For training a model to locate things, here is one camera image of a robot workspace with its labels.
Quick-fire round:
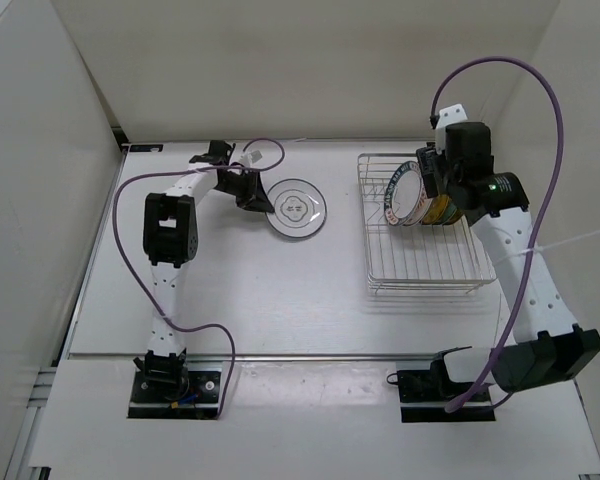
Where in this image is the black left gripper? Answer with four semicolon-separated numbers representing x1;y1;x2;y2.
215;169;276;214

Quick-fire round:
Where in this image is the white plate with black rings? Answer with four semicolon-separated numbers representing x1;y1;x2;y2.
266;178;328;240

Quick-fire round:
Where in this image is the green rimmed white plate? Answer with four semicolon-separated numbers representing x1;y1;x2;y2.
383;160;422;226

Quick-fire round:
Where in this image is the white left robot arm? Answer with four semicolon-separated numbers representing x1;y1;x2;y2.
139;141;273;400

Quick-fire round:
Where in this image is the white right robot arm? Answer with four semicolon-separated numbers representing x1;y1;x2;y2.
416;115;600;393

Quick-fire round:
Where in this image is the teal blue patterned plate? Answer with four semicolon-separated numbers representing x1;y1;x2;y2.
435;196;457;226

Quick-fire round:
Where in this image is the yellow brown rear plate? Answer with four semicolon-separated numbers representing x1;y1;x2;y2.
445;200;463;226

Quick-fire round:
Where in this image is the yellow patterned plate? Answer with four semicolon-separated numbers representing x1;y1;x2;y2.
421;195;449;225

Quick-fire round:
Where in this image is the white plate orange sunburst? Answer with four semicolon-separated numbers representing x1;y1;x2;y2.
404;193;432;226

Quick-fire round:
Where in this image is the white zip tie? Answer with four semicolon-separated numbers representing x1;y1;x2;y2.
492;229;600;267

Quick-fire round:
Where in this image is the black XDOF label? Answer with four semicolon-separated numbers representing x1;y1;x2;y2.
129;144;163;153

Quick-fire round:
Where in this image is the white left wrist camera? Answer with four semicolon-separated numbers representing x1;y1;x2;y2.
239;150;263;168

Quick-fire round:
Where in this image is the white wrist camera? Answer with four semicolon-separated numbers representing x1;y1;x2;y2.
431;104;468;147
239;150;263;168

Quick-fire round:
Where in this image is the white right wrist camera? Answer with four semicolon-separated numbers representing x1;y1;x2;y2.
431;104;468;147

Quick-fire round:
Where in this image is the silver wire dish rack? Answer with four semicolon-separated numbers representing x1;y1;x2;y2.
357;153;496;295

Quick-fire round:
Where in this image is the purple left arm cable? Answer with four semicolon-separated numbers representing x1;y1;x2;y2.
112;138;287;420

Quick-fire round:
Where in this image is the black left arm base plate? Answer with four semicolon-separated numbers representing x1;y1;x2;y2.
127;363;223;420

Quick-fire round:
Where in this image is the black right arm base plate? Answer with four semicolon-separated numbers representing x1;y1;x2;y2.
386;370;496;424

